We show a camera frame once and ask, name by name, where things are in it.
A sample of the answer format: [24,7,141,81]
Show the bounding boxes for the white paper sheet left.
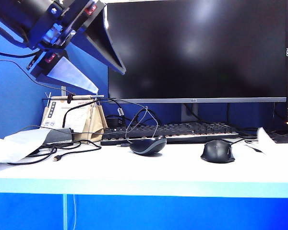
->
[0,128,51,164]

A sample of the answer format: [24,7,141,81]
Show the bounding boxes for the black monitor cable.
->
[226,103,232,131]
[184,103,207,124]

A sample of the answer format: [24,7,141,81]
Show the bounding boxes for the black USB cable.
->
[7,139,102,166]

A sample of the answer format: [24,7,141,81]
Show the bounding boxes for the kraft paper desk calendar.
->
[39,92,109,144]

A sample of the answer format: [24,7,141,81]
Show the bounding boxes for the white hanging cable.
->
[72,194,78,230]

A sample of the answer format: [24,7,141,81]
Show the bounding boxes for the black mouse cable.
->
[227,135,260,146]

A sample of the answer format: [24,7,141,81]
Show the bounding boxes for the black cable with ferrite bead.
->
[61,97,164,129]

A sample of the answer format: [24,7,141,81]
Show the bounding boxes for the thin black cable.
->
[0,59,74,96]

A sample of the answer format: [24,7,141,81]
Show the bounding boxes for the white paper sheet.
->
[0,128,51,164]
[244,126,288,154]

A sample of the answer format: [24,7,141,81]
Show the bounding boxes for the black mechanical keyboard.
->
[100,121,240,146]

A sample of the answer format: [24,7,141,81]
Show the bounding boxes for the black power adapter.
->
[106,116,123,129]

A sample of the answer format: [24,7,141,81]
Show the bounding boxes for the black computer mouse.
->
[200,139,236,164]

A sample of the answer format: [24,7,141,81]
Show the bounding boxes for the grey mouse cable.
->
[125,105,160,144]

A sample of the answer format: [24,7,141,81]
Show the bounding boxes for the large black computer monitor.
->
[107,0,288,124]

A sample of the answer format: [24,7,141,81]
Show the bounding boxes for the black grey upside-down mouse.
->
[129,135,168,157]

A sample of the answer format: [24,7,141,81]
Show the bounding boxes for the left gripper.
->
[26,0,127,94]

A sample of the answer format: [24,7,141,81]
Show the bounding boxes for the grey black flat device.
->
[42,127,75,145]

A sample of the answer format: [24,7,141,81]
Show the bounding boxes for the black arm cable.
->
[0,47,40,58]

